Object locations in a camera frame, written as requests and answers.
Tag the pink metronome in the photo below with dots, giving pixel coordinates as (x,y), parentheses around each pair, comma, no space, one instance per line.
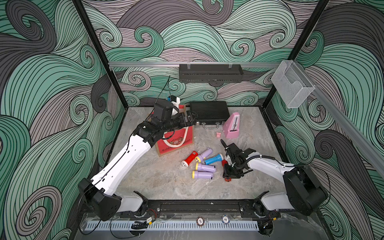
(231,128)

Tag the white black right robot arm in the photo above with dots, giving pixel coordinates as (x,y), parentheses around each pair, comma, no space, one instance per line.
(304,192)

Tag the black wall-mounted shelf tray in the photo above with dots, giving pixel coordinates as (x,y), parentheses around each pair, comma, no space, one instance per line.
(210,73)

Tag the white slotted cable duct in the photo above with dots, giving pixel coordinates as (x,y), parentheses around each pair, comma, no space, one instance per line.
(174,226)

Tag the black front mounting rail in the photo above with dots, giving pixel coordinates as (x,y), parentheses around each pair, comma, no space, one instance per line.
(246,208)

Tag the aluminium rail right wall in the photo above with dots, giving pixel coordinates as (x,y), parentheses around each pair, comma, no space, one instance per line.
(356,109)

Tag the purple flashlight lower row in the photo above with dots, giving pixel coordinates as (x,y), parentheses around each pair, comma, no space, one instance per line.
(202,175)

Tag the red flashlight white head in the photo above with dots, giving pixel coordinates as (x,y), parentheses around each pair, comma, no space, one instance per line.
(189,159)

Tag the clear plastic wall bin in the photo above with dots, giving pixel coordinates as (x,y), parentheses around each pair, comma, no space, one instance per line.
(292,83)

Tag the purple flashlight middle row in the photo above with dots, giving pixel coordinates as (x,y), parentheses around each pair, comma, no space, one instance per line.
(205,168)

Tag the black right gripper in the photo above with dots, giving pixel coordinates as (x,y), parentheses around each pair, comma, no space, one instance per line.
(227,173)

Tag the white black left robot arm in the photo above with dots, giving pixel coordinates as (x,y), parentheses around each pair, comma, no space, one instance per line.
(99,193)

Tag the red canvas tote bag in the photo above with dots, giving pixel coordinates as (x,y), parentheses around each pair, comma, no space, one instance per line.
(174,141)

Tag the aluminium rail wall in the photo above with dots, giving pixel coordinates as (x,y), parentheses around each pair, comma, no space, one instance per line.
(152,64)
(356,109)

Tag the blue flashlight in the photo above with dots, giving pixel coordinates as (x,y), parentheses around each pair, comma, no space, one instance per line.
(217,158)

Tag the purple flashlight centre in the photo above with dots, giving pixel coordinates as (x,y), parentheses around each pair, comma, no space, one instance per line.
(203,155)

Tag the purple flashlight row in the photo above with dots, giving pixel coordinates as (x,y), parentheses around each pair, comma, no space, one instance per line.
(205,168)
(202,175)

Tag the black hard carry case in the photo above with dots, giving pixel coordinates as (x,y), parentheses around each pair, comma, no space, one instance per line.
(210,113)

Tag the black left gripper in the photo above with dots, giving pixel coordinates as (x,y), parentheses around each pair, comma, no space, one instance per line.
(188,122)

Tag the aluminium rail back wall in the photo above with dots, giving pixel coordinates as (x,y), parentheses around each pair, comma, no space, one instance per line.
(152,64)

